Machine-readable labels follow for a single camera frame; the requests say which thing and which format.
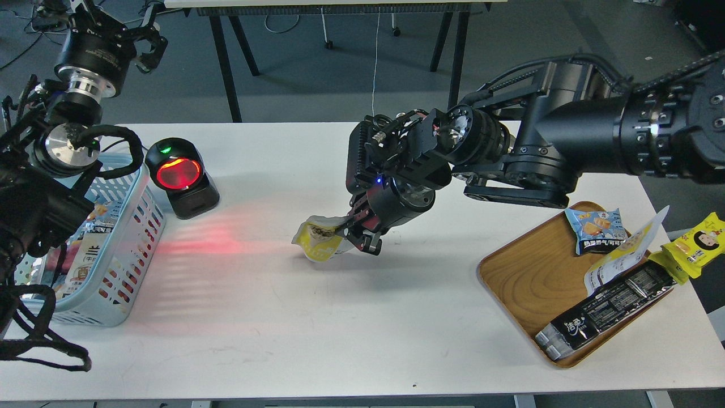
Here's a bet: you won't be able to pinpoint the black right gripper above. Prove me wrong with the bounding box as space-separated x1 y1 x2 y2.
335 110 451 256

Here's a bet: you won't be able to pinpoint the yellow white snack pouch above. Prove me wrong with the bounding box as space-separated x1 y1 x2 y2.
292 216 354 262
583 206 669 295

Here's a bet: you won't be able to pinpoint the blue snack packet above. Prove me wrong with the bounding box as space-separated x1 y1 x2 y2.
564 209 628 256

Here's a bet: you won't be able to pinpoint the snack packs in basket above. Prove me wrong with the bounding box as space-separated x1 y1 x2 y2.
15 199 122 299

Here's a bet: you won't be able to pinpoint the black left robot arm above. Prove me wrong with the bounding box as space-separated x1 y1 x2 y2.
1 1 168 372

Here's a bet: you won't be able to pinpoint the black table frame background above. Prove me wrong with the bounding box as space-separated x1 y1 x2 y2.
195 2 474 124

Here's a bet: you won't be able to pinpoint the yellow cartoon face snack pack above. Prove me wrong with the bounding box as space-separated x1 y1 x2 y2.
648 212 724 284

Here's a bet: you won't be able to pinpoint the black barcode scanner red window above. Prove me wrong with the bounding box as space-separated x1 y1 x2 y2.
144 137 220 220

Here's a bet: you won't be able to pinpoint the light blue plastic basket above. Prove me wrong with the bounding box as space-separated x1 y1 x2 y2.
11 153 166 328

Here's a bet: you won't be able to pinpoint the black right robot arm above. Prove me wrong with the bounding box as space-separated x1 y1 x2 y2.
335 51 724 255

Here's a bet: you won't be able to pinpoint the black long snack bar pack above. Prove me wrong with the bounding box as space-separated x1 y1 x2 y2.
534 261 677 361

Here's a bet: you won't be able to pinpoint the white hanging cable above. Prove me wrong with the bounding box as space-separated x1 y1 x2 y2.
371 11 381 117

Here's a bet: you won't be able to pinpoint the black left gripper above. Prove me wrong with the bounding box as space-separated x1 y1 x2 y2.
34 0 169 100

